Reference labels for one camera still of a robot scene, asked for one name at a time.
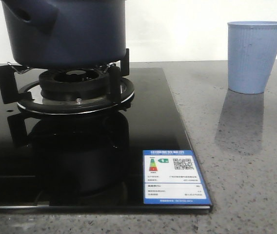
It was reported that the light blue ribbed plastic cup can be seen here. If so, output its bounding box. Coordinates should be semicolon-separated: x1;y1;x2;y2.
228;21;277;94

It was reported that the black metal pot support grate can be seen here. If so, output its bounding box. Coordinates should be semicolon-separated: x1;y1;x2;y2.
0;49;134;115

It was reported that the dark blue cooking pot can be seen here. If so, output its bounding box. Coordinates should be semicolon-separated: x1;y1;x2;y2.
2;0;126;69

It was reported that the blue white energy label sticker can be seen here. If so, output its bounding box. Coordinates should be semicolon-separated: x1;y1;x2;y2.
142;150;212;207

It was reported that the black round gas burner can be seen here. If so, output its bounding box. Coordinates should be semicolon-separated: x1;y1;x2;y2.
39;69;109;101

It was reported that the black glass gas stove top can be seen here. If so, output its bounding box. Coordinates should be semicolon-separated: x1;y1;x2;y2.
0;68;213;214

